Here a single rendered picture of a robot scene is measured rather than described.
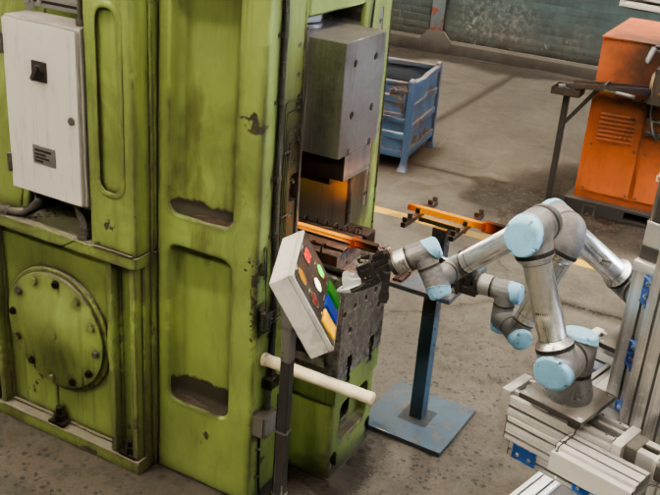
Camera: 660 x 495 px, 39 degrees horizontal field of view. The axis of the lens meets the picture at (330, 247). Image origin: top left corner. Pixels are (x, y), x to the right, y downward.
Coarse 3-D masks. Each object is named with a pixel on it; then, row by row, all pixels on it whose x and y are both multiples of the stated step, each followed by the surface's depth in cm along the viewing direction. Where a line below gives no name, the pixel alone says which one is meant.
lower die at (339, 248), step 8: (312, 224) 359; (312, 232) 350; (344, 232) 354; (320, 240) 347; (328, 240) 347; (336, 240) 346; (328, 248) 342; (336, 248) 341; (344, 248) 341; (352, 248) 347; (328, 256) 338; (336, 256) 337; (344, 256) 342; (352, 256) 349; (328, 264) 340; (336, 264) 338; (344, 264) 344
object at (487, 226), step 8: (408, 208) 382; (424, 208) 378; (432, 208) 379; (440, 216) 375; (448, 216) 374; (456, 216) 373; (464, 216) 373; (472, 224) 369; (480, 224) 368; (488, 224) 367; (496, 224) 365; (488, 232) 367; (496, 232) 366
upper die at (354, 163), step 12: (312, 156) 327; (324, 156) 325; (348, 156) 323; (360, 156) 332; (312, 168) 329; (324, 168) 326; (336, 168) 324; (348, 168) 325; (360, 168) 335; (336, 180) 326
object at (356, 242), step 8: (304, 224) 355; (320, 232) 350; (328, 232) 349; (336, 232) 350; (344, 240) 346; (352, 240) 343; (360, 240) 344; (360, 248) 344; (368, 248) 343; (376, 248) 341
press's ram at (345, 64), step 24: (336, 24) 328; (312, 48) 307; (336, 48) 302; (360, 48) 310; (384, 48) 326; (312, 72) 310; (336, 72) 305; (360, 72) 314; (312, 96) 313; (336, 96) 308; (360, 96) 319; (312, 120) 316; (336, 120) 312; (360, 120) 324; (312, 144) 319; (336, 144) 315; (360, 144) 330
